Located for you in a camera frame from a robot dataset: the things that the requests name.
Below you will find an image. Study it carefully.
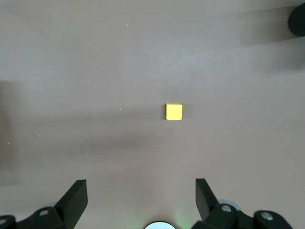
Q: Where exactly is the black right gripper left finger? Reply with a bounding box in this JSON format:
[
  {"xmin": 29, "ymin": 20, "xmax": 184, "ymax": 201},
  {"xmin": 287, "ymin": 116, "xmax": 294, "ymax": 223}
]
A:
[{"xmin": 0, "ymin": 179, "xmax": 88, "ymax": 229}]

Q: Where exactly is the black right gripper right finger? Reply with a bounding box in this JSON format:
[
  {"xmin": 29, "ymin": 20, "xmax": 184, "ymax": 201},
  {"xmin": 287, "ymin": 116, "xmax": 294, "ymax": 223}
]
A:
[{"xmin": 190, "ymin": 178, "xmax": 293, "ymax": 229}]

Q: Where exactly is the yellow wooden block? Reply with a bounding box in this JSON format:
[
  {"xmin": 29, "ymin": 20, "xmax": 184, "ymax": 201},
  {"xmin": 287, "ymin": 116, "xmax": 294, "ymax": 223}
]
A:
[{"xmin": 165, "ymin": 103, "xmax": 183, "ymax": 121}]

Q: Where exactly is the black round object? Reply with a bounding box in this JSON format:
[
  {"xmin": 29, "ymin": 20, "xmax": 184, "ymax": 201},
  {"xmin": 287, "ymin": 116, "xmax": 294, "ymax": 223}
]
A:
[{"xmin": 287, "ymin": 4, "xmax": 305, "ymax": 38}]

